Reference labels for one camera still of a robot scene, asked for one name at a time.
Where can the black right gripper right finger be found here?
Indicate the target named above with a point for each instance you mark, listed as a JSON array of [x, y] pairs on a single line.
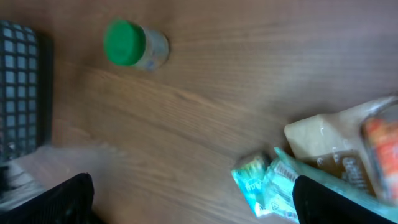
[[317, 204]]

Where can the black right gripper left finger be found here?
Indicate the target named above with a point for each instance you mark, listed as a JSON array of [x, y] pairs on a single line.
[[69, 202]]

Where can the teal tissue pack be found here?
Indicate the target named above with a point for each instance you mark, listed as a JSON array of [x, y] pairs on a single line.
[[279, 180]]

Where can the beige brown snack bag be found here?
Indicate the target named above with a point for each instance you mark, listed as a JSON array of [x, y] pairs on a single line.
[[335, 143]]

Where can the green tissue pack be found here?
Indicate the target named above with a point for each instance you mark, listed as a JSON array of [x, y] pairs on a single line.
[[248, 174]]

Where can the orange tissue pack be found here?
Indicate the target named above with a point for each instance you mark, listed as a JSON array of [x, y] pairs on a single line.
[[379, 133]]

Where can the green lid jar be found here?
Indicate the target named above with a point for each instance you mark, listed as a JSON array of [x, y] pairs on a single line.
[[131, 45]]

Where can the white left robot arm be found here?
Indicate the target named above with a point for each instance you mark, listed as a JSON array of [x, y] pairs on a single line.
[[32, 174]]

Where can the black mesh basket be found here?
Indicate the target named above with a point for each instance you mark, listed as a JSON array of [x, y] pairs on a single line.
[[27, 64]]

